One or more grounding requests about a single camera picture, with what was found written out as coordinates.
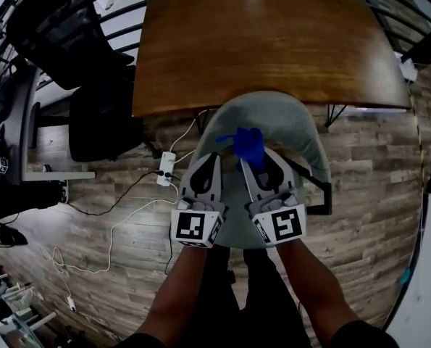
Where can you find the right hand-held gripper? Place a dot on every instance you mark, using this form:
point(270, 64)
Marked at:
point(284, 225)

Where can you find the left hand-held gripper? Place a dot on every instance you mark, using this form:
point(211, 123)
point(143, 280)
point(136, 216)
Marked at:
point(190, 227)

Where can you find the blue cloth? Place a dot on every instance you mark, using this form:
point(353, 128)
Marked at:
point(249, 147)

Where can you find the grey upholstered chair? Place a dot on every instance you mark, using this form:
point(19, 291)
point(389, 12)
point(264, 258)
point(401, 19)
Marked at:
point(291, 122)

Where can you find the person's right forearm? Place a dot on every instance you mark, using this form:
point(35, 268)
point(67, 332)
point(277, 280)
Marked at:
point(316, 288)

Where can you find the person's left forearm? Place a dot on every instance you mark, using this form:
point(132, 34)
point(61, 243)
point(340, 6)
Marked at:
point(179, 288)

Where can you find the black mesh office chair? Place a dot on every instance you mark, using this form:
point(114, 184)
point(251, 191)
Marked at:
point(103, 129)

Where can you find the white power strip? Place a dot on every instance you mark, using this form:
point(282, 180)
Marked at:
point(166, 167)

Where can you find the person's black trousers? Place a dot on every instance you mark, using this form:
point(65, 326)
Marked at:
point(266, 303)

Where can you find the brown wooden table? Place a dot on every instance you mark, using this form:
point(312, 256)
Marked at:
point(266, 42)

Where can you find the yellow black striped tape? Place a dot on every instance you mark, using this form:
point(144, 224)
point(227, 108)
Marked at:
point(419, 140)

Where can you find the small teal object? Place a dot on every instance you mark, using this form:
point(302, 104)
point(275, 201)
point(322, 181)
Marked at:
point(406, 276)

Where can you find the person's black shirt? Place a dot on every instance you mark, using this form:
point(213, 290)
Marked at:
point(360, 337)

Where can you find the grey desk with white leg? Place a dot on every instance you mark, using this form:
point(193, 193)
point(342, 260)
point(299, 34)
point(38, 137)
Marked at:
point(28, 122)

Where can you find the white metal rack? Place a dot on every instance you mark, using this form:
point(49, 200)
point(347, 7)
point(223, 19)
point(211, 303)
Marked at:
point(43, 319)

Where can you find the black metal railing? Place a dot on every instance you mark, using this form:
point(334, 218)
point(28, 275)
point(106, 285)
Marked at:
point(429, 45)

